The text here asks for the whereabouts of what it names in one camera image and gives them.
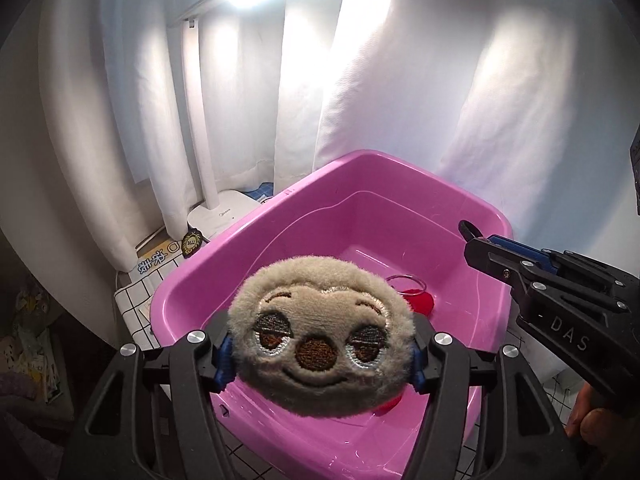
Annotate silver bangle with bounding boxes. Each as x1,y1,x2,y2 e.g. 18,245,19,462
386,273,427,297

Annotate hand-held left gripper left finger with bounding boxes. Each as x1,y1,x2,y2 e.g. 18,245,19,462
65,310,237,480

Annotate grey sloth face plush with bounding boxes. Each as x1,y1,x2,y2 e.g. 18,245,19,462
227,255,417,418

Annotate red keychain with ring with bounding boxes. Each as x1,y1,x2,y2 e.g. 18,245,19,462
372,287,437,417

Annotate blue packet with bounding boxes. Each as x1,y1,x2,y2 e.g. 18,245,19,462
245,182,275,205

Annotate white desk lamp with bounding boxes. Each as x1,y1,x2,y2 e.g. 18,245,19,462
175,0,257,241

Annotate pink plastic tub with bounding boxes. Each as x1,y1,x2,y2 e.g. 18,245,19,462
150,149,516,478

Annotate yellow printed box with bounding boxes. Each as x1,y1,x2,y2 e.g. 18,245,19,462
134,230,183,276

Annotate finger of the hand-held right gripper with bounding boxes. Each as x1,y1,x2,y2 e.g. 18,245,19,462
464,239,532,292
457,219,557,274

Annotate white curtain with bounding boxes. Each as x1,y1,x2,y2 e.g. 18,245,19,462
0,0,640,361

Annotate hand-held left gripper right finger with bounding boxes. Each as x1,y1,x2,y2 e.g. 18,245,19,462
405,315,583,480

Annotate black checked white tablecloth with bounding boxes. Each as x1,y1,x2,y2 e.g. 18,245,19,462
114,260,576,480

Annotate person's right hand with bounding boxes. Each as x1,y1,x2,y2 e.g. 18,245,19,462
570,385,640,466

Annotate pile of printed papers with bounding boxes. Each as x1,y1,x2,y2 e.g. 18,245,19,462
0,280,66,411

